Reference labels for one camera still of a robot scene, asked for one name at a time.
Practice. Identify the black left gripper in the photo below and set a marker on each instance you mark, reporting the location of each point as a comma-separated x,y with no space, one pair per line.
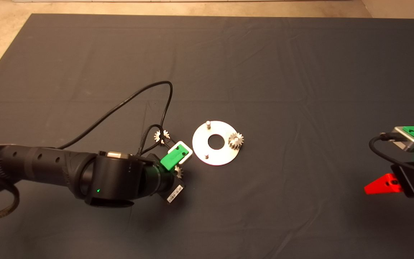
173,189

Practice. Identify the small steel planetary gear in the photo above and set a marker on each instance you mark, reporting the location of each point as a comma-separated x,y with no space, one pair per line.
157,136
237,144
180,172

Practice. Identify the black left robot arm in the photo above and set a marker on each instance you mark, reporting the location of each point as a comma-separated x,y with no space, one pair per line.
49,165

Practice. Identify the round metal carrier plate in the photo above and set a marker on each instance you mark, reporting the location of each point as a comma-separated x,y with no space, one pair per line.
217,158

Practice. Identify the dark grey table cloth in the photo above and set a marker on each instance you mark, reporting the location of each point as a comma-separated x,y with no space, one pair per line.
300,216

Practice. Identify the green left camera mount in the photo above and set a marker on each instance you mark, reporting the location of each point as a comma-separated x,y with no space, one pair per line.
171,158

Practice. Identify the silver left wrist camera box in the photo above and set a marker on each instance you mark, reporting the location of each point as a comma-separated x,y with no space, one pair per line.
189,154

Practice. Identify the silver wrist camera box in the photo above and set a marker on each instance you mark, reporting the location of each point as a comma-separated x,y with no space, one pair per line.
189,154
407,142

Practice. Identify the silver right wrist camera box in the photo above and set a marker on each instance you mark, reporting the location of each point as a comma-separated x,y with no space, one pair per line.
407,142

